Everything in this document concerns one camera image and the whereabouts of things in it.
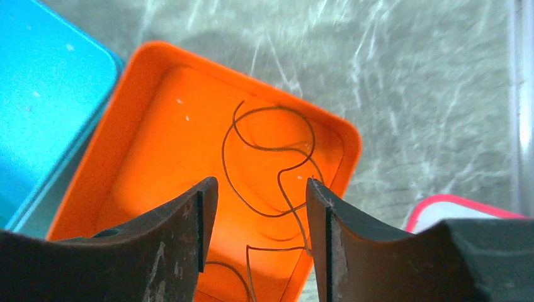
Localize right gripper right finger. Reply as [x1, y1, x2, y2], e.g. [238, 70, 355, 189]
[306, 178, 533, 301]

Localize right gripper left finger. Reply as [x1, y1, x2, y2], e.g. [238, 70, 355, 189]
[1, 177, 219, 301]

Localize pink framed whiteboard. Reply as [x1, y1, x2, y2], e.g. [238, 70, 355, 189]
[404, 194, 525, 233]

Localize orange box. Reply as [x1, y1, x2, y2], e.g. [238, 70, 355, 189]
[47, 42, 363, 301]

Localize teal box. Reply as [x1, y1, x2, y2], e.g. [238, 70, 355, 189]
[1, 1, 123, 238]

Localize white corner rail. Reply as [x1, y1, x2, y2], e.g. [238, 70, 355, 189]
[508, 1, 533, 217]

